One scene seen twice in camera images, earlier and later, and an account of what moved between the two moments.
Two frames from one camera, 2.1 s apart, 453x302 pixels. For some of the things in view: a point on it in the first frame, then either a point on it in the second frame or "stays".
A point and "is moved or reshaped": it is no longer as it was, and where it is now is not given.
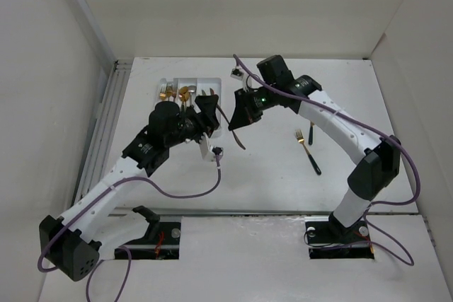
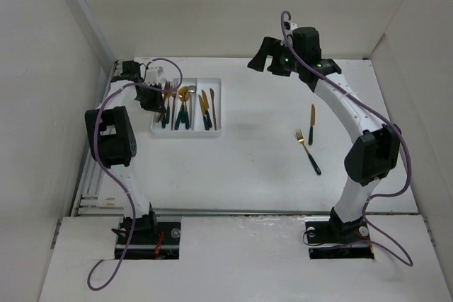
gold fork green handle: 169,89 stays
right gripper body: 253,102 → 283,61
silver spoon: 192,89 stays
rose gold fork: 299,135 stays
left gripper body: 199,129 → 149,98
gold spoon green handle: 182,92 is moved or reshaped
